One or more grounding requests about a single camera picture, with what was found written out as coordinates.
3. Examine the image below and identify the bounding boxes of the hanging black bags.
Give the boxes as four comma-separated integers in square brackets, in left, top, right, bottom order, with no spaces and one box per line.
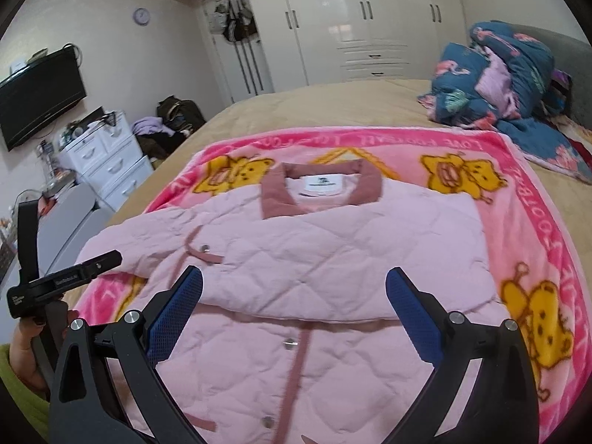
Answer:
[208,0,258,43]

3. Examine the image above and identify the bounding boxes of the blue flamingo quilt pile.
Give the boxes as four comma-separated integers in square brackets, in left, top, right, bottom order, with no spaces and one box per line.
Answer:
[417,21,591,182]

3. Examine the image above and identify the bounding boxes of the black wall television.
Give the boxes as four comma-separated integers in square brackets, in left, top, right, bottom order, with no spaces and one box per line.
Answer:
[0,45,86,151]

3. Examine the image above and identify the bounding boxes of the white wardrobe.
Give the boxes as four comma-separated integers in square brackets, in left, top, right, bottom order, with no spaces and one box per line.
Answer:
[179,0,467,91]

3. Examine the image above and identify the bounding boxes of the grey chair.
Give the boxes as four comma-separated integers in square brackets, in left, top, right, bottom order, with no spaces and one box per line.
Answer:
[17,184,113,282]

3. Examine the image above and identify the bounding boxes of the pink quilted jacket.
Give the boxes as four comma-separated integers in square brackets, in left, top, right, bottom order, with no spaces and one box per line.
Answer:
[80,159,508,443]

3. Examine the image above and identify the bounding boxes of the purple wall clock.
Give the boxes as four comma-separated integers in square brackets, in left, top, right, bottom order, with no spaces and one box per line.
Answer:
[132,7,151,26]

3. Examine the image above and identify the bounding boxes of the white door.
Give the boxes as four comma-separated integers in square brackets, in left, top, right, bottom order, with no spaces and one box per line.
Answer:
[196,0,274,105]

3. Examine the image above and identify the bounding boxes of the white drawer chest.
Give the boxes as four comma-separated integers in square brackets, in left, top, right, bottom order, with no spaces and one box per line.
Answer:
[58,110,154,212]

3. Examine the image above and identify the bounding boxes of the left hand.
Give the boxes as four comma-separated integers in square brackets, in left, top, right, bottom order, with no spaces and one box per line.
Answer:
[9,319,48,395]

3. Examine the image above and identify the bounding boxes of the grey quilted headboard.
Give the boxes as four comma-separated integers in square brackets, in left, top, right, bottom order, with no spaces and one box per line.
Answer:
[513,24,592,130]

